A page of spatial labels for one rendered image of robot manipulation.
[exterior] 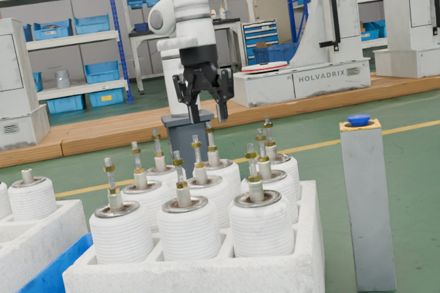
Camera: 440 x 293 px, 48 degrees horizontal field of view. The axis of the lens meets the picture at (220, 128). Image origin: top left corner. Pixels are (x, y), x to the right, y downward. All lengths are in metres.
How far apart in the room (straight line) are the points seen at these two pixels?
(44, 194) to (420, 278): 0.80
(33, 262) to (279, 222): 0.53
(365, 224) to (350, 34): 2.43
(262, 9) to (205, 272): 6.70
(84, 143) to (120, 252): 2.10
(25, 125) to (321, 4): 1.95
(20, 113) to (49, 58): 6.34
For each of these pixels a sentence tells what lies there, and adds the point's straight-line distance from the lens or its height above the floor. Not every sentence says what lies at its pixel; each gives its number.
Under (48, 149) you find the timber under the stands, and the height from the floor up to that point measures 0.06.
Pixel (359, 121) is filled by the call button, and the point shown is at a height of 0.32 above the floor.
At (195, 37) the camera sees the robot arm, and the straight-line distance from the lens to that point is 0.92.
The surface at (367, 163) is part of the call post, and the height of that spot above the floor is 0.25.
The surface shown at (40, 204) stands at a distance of 1.17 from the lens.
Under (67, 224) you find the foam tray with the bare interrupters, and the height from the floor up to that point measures 0.15.
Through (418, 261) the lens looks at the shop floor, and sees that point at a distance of 1.13.
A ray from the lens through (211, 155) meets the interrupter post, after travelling 1.01.
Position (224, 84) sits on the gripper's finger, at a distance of 0.95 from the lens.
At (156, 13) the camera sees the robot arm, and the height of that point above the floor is 0.60.
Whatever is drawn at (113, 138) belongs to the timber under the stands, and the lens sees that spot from 2.88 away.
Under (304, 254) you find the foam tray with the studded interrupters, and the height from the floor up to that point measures 0.18.
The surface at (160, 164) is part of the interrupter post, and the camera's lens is 1.05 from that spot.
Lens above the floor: 0.50
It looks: 10 degrees down
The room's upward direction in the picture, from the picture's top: 9 degrees counter-clockwise
